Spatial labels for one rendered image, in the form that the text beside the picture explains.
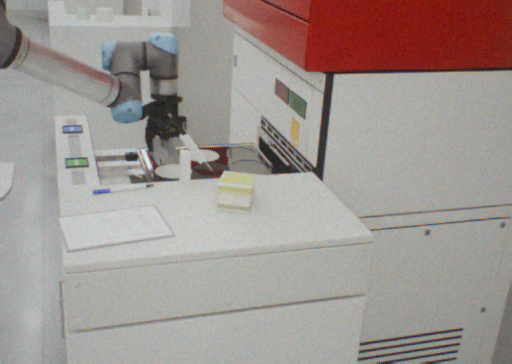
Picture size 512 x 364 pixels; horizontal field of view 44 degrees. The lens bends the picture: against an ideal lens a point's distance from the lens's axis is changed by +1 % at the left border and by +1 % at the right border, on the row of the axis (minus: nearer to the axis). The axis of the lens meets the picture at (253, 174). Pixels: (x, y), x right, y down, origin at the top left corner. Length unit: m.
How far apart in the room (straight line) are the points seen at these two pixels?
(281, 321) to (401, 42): 0.73
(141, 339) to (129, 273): 0.15
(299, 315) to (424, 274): 0.66
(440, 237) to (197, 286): 0.87
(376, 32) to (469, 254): 0.76
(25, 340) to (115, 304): 1.44
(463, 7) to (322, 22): 0.37
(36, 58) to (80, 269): 0.48
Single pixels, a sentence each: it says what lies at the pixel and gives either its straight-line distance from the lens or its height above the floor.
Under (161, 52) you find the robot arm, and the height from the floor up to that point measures 1.23.
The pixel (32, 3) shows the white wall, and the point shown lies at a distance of 9.60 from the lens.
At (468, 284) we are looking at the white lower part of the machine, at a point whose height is 0.56.
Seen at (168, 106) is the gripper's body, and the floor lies 1.09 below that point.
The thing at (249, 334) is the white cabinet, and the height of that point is 0.76.
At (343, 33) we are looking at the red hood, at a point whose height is 1.32.
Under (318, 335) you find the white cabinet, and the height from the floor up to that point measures 0.73.
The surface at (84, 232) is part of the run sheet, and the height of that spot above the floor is 0.97.
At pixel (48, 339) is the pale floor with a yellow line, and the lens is 2.65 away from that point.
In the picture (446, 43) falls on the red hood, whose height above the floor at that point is 1.29.
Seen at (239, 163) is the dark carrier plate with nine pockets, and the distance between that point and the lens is 1.83.
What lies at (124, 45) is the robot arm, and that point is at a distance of 1.66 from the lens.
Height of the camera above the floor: 1.57
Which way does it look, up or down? 23 degrees down
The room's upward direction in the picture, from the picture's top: 4 degrees clockwise
